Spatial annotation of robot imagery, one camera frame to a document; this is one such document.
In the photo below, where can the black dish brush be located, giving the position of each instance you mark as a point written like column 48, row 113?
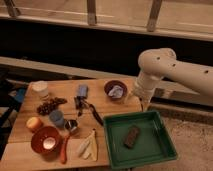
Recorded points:
column 82, row 104

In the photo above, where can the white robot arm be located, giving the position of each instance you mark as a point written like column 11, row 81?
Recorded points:
column 155, row 64

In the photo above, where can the green plastic tray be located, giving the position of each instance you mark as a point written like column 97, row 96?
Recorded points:
column 153, row 144

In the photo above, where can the dark red bowl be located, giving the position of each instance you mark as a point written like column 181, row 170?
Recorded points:
column 110, row 84

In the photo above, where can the crumpled white paper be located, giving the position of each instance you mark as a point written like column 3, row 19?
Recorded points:
column 116, row 92

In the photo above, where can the blue rectangular sponge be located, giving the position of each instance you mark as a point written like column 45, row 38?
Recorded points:
column 82, row 91

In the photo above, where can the brown rectangular block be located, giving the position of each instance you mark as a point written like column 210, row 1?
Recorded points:
column 131, row 137

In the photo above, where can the blue plastic cup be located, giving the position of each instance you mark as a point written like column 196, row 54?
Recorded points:
column 56, row 117

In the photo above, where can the bunch of dark grapes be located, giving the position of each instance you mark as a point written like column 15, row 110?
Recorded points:
column 47, row 107

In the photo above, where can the peeled banana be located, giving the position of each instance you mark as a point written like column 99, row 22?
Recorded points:
column 88, row 148

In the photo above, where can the orange carrot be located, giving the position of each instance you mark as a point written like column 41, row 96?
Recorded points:
column 63, row 155

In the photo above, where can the white plastic cup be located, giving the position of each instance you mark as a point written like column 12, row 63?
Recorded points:
column 41, row 88

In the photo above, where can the orange bowl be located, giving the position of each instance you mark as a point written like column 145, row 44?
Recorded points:
column 45, row 140

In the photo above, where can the orange round fruit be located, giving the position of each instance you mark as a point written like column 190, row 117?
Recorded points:
column 34, row 123

